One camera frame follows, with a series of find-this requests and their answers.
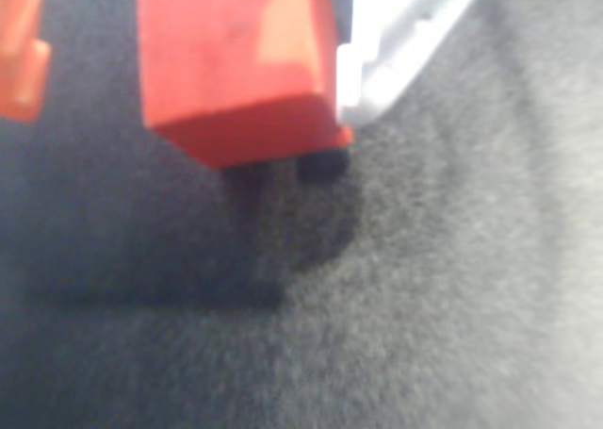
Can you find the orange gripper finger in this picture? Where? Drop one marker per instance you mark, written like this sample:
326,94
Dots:
19,47

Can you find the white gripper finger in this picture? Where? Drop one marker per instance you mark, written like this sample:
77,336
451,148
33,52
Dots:
400,33

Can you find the red cube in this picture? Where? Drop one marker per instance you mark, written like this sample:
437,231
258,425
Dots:
226,70

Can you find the black felt mat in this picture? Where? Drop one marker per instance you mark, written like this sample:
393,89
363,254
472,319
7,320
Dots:
424,306

